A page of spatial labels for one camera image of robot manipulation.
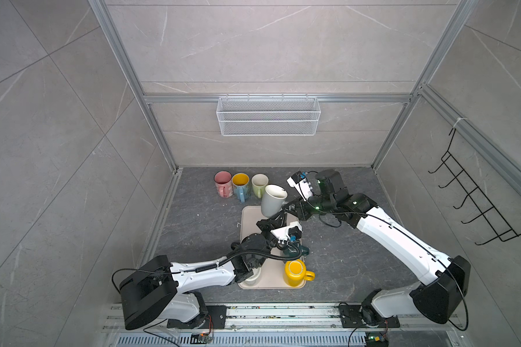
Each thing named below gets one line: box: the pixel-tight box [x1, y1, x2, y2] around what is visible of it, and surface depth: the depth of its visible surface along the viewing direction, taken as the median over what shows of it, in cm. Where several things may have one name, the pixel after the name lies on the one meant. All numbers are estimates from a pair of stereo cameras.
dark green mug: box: [282, 242, 310, 258], surface depth 80 cm
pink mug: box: [213, 170, 234, 199], surface depth 103 cm
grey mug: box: [260, 184, 288, 218], surface depth 74 cm
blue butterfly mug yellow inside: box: [231, 172, 251, 204], surface depth 101 cm
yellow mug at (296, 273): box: [283, 258, 316, 287], surface depth 76 cm
